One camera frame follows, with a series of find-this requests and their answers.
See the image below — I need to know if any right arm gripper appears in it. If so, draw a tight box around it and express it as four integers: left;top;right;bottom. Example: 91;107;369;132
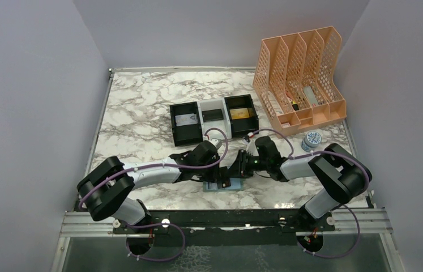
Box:
224;149;270;178

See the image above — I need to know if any black credit card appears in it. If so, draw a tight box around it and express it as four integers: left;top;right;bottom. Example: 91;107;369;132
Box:
216;169;231;189
202;109;224;122

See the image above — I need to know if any green card holder wallet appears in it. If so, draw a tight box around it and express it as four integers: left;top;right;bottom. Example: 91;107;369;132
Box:
203;178;243;192

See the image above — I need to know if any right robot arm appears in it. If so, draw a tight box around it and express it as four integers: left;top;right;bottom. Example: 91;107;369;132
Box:
225;136;372;231

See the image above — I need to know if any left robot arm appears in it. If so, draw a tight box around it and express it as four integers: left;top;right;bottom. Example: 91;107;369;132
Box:
76;139;222;233

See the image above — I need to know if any gold card in tray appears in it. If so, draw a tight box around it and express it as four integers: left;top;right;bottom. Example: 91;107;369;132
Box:
229;108;253;120

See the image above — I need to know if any black tray left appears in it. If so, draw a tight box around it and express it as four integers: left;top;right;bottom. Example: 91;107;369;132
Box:
169;101;203;147

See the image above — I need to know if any black tray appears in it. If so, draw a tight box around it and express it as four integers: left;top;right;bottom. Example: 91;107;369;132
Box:
169;101;203;147
224;95;259;138

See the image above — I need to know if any white tray middle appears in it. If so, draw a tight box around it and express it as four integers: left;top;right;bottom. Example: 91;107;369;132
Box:
197;98;232;139

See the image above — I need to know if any black tray right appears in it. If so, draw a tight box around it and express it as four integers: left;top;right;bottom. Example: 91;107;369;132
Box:
224;95;259;138

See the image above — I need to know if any blue white tape roll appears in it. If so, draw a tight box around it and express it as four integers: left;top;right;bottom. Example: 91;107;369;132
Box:
301;131;322;152

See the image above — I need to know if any yellow marker in organizer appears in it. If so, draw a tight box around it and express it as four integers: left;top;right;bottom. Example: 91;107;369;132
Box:
290;99;300;111

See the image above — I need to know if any grey item in organizer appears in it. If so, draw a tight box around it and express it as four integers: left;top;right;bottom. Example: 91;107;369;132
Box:
303;86;320;107

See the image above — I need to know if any orange file organizer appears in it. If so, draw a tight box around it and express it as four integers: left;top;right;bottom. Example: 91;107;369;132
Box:
253;26;347;136

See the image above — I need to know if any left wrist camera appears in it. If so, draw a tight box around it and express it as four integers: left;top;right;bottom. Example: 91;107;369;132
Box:
208;138;223;150

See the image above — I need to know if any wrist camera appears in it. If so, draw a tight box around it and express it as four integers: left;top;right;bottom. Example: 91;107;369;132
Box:
243;132;257;155
208;138;223;150

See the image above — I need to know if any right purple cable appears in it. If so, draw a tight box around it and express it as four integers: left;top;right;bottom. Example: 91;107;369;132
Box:
243;128;373;260

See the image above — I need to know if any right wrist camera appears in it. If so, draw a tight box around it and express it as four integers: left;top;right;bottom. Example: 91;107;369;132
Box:
243;132;257;155

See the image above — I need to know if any black mounting rail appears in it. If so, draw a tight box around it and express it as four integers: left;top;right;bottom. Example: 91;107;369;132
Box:
110;209;335;235

